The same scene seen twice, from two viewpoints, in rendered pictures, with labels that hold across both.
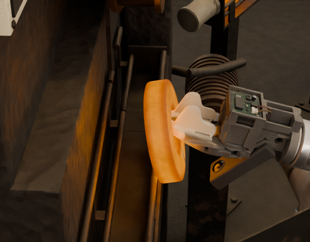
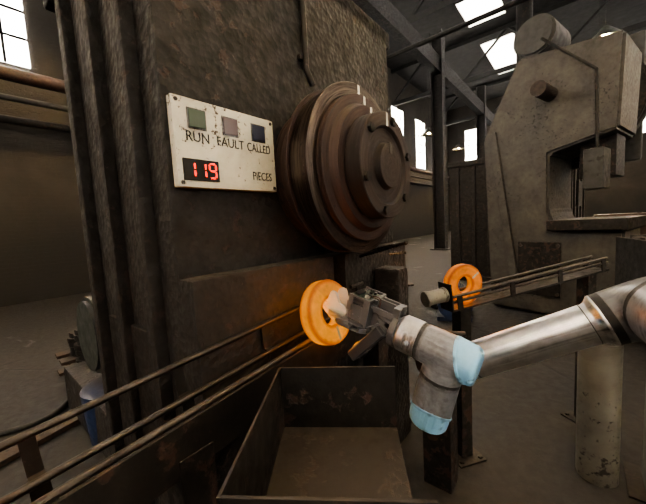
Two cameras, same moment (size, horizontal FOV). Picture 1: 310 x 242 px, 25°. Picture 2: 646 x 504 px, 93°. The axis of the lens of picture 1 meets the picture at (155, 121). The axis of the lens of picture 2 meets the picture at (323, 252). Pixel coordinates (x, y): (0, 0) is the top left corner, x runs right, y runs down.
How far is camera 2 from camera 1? 0.68 m
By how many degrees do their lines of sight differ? 46
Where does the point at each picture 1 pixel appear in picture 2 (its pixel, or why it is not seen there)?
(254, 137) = (364, 315)
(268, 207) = (507, 473)
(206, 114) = not seen: hidden behind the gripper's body
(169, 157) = (307, 316)
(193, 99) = (343, 292)
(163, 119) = (310, 292)
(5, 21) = (177, 178)
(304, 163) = (400, 344)
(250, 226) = (485, 480)
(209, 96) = not seen: hidden behind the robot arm
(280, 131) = (386, 316)
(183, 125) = (330, 304)
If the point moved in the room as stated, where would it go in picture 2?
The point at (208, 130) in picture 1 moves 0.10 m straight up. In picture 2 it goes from (342, 309) to (340, 265)
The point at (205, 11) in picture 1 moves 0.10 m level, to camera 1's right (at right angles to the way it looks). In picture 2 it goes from (436, 295) to (465, 298)
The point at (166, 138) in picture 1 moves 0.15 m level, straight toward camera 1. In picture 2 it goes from (308, 303) to (256, 322)
